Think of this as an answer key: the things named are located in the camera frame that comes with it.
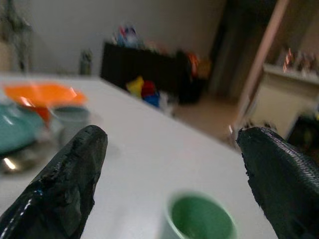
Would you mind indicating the green ceramic cup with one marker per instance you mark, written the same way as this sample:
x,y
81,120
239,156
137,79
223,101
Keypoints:
x,y
199,217

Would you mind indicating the colourful toy pile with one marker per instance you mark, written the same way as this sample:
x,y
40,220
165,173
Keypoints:
x,y
147,92

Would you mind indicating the teal plate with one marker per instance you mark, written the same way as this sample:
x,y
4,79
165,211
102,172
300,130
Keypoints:
x,y
16,130

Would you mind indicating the orange plastic bowl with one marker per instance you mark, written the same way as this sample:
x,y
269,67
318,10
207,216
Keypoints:
x,y
46,95

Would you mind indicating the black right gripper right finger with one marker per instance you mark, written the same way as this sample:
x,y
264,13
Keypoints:
x,y
279,174

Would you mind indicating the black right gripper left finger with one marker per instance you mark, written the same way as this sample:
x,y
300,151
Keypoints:
x,y
67,179

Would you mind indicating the orange bag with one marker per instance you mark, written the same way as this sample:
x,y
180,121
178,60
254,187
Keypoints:
x,y
199,65

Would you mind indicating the black low cabinet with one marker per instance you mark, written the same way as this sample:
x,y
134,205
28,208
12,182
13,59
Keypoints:
x,y
147,69

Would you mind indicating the grey-blue cup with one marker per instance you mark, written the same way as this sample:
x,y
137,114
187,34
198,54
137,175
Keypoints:
x,y
71,117

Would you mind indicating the white shelf unit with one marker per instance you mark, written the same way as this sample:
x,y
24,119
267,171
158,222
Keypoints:
x,y
286,99

